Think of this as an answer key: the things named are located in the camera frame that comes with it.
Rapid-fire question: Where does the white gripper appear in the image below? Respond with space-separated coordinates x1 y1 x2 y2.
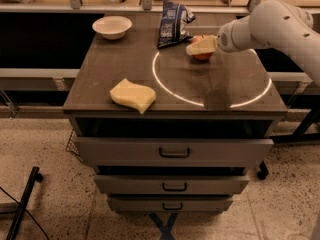
186 18 259 56

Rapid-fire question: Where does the black floor cable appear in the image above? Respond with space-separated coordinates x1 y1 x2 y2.
0 187 50 240

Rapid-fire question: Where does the black caster wheel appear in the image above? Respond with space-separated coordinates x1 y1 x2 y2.
257 161 269 180

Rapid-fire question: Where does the white bowl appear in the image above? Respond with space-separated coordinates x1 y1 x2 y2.
92 16 132 40

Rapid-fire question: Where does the black stand leg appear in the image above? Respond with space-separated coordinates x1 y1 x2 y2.
6 167 43 240

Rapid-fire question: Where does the middle grey drawer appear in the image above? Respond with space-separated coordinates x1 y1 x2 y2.
94 175 249 195

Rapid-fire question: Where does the blue chip bag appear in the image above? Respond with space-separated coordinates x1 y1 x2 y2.
157 0 196 49

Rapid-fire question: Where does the grey drawer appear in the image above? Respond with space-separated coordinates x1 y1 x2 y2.
107 196 233 212
94 175 249 195
75 137 273 167

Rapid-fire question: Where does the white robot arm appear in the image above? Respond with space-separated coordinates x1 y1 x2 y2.
195 1 320 240

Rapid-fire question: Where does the top grey drawer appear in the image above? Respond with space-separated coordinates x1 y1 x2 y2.
75 137 273 167

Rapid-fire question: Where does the yellow sponge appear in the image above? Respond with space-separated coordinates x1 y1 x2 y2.
110 78 156 114

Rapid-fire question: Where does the red apple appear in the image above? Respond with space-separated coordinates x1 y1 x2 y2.
187 35 216 61

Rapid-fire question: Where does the bottom grey drawer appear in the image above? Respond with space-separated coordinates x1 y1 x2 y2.
107 196 233 212

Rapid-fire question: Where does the blue tape cross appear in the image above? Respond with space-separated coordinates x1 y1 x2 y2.
149 213 178 240

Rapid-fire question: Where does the wire mesh basket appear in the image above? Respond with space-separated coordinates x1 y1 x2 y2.
65 131 83 163

